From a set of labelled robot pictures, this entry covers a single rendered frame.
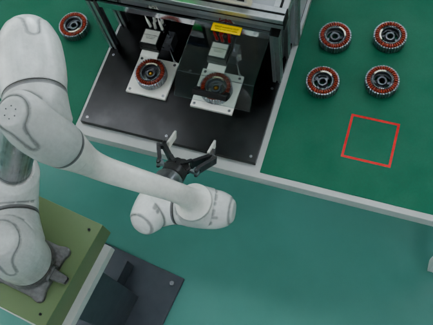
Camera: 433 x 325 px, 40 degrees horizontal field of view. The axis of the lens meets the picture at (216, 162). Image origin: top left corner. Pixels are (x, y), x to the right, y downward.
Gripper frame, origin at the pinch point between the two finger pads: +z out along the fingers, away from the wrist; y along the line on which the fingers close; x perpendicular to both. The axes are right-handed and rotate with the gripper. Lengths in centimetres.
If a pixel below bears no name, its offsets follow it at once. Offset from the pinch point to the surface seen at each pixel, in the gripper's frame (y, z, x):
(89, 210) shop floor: -62, 30, -80
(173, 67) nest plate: -17.8, 26.7, 8.7
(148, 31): -25.5, 23.3, 22.7
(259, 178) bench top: 22.6, 1.3, -9.9
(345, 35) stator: 38, 49, 22
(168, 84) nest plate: -17.3, 20.8, 5.2
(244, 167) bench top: 16.8, 3.3, -8.7
